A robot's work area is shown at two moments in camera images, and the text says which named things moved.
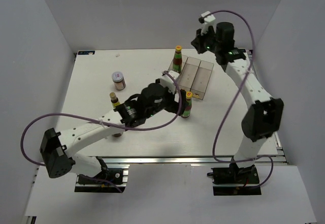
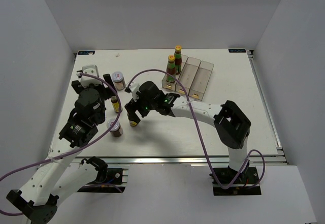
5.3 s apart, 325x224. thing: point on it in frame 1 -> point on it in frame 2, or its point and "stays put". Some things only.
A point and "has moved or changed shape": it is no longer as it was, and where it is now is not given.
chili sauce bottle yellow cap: x=187 y=112 has moved or changed shape
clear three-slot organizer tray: x=194 y=76 stays put
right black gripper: x=198 y=42 -> x=132 y=106
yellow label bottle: x=114 y=100 stays put
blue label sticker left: x=86 y=53 stays put
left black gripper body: x=168 y=103 -> x=103 y=93
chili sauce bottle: x=177 y=61 stays put
